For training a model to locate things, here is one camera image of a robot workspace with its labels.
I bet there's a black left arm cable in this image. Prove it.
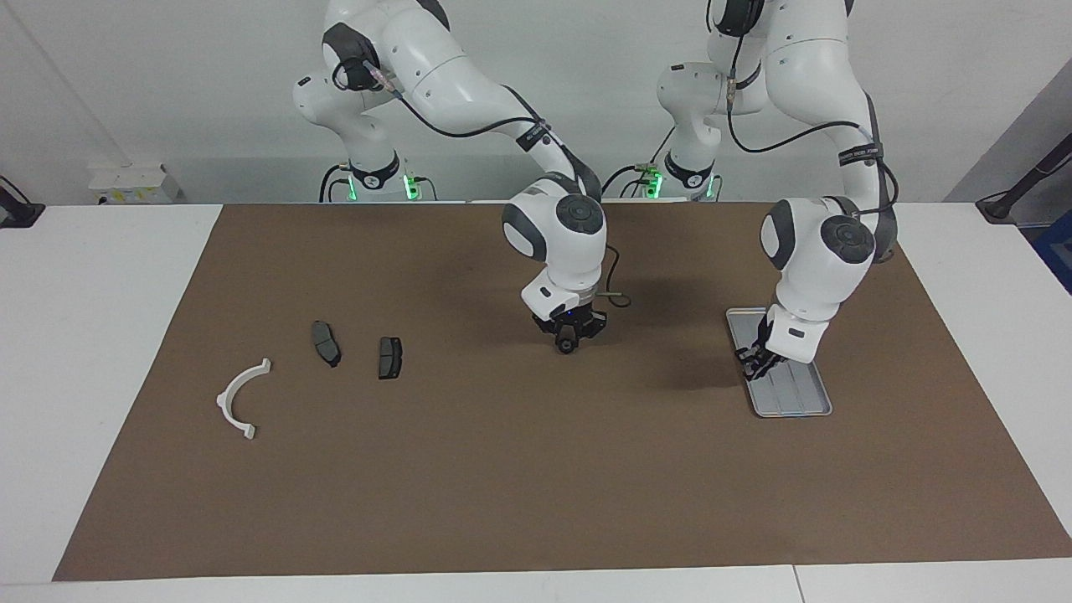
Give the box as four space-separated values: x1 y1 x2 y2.
725 0 901 219

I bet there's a black angled stand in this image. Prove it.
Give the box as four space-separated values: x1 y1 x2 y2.
976 134 1072 225

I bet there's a black base power cable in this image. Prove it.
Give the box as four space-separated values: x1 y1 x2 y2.
599 126 675 200

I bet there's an elongated dark brake pad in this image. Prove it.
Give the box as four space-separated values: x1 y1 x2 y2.
311 321 343 369

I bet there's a white half-ring bracket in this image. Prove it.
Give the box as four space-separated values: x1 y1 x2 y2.
216 358 273 441

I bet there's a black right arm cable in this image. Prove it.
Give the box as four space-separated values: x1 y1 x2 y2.
332 57 631 309

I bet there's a blue crate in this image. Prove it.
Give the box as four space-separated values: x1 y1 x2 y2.
1032 219 1072 294

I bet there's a silver metal tray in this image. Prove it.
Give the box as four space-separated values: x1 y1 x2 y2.
725 307 834 419

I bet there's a brown table mat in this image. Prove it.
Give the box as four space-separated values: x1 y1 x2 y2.
52 203 1072 582

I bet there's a white power box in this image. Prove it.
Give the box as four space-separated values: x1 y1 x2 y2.
88 164 181 205

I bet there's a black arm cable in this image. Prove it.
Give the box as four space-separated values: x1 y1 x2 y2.
332 57 631 309
725 0 901 219

